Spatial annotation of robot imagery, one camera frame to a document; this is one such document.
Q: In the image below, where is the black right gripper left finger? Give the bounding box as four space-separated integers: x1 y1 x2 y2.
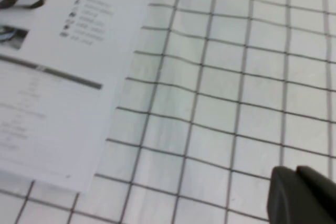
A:
266 166 324 224

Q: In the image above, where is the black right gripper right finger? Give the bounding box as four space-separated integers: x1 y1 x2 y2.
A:
296 165 336 224

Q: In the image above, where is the white product manual book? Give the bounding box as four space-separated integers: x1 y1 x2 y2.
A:
0 0 148 193

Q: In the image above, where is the white black-grid tablecloth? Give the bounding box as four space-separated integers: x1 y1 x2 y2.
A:
0 0 336 224

